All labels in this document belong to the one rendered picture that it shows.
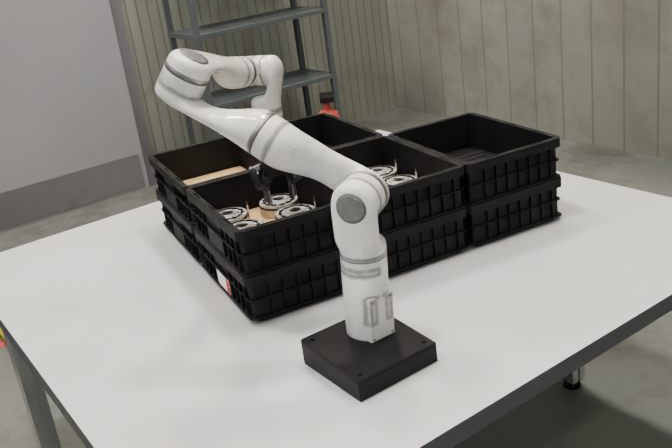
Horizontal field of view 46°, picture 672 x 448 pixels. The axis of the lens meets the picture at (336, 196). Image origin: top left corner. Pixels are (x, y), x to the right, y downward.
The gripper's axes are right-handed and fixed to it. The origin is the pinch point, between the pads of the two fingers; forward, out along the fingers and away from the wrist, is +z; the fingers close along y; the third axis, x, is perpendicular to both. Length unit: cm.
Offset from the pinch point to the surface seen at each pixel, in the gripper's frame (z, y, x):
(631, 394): 91, 100, -15
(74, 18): -21, 6, 324
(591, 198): 21, 87, -14
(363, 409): 21, -13, -62
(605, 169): 91, 244, 144
